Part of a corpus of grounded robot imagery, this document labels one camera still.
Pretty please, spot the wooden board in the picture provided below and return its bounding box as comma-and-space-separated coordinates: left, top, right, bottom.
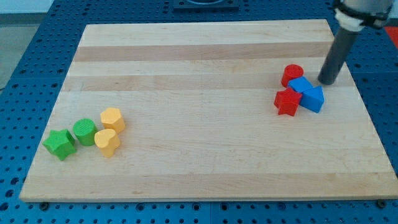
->
20, 19, 397, 202

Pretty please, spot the green star block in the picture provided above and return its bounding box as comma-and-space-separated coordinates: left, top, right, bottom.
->
42, 129, 77, 161

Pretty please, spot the green cylinder block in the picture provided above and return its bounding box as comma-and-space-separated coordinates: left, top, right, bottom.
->
73, 118, 98, 146

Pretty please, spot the blue cube block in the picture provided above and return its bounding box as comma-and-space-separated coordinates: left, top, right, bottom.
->
287, 77, 313, 93

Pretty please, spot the red star block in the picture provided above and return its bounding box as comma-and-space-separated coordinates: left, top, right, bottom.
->
274, 87, 303, 116

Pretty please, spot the yellow hexagon block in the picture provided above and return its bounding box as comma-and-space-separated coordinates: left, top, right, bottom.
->
100, 108, 126, 133

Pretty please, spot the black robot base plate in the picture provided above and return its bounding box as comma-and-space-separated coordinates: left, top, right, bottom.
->
172, 0, 239, 11

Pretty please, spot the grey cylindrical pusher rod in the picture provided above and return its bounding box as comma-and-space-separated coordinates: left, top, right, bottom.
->
318, 27, 359, 85

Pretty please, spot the yellow heart block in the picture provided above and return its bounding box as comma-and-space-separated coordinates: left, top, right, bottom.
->
95, 129, 121, 158

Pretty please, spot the red cylinder block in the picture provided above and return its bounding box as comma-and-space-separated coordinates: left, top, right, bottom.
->
281, 64, 304, 87

